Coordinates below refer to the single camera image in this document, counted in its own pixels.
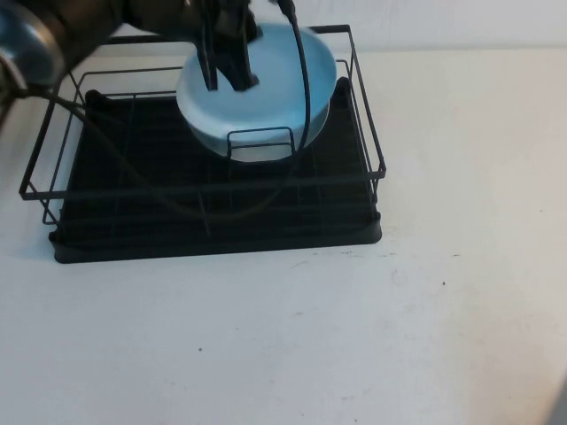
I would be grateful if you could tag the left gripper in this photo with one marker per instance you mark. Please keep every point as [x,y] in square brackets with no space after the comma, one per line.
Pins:
[221,13]

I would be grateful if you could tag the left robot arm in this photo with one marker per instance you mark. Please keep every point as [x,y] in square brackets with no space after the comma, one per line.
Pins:
[40,40]

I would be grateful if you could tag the light blue plate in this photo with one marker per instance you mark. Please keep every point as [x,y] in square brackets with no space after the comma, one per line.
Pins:
[274,88]

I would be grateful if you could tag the black plastic drain tray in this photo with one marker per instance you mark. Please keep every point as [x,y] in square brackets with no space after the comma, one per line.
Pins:
[177,239]

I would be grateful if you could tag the grey plate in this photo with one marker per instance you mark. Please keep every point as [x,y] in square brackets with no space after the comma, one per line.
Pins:
[261,154]

